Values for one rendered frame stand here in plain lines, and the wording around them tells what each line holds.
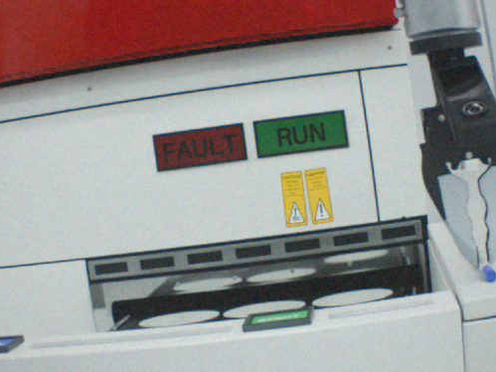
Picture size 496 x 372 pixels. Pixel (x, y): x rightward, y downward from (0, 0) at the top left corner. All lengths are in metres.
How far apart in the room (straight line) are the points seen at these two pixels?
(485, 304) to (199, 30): 0.70
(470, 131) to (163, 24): 0.63
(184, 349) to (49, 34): 0.70
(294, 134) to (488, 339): 0.67
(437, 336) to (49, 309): 0.80
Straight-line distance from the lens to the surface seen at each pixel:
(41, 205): 1.64
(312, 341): 0.97
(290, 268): 1.58
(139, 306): 1.86
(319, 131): 1.58
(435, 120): 1.09
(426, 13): 1.09
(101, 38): 1.57
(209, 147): 1.59
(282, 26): 1.54
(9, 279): 1.67
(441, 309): 0.97
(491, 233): 1.10
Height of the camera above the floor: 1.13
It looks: 3 degrees down
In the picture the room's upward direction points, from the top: 8 degrees counter-clockwise
